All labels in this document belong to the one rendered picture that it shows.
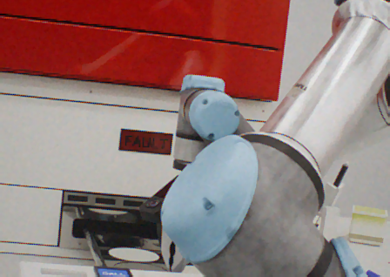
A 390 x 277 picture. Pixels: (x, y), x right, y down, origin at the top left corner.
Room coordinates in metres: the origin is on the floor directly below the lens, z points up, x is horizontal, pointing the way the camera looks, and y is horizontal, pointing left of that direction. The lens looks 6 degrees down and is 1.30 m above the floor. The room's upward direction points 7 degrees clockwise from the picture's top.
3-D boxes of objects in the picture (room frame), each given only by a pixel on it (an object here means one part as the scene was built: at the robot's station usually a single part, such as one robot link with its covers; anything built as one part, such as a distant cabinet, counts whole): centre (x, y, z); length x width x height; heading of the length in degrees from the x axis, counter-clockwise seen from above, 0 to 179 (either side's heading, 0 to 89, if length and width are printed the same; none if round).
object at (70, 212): (1.73, 0.05, 0.89); 0.44 x 0.02 x 0.10; 104
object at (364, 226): (1.59, -0.39, 1.00); 0.07 x 0.07 x 0.07; 78
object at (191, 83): (1.39, -0.01, 1.21); 0.09 x 0.08 x 0.11; 10
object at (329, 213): (1.49, -0.28, 1.03); 0.06 x 0.04 x 0.13; 14
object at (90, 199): (1.74, 0.05, 0.96); 0.44 x 0.01 x 0.02; 104
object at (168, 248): (1.40, 0.00, 0.95); 0.06 x 0.03 x 0.09; 139
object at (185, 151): (1.39, -0.01, 1.13); 0.08 x 0.08 x 0.05
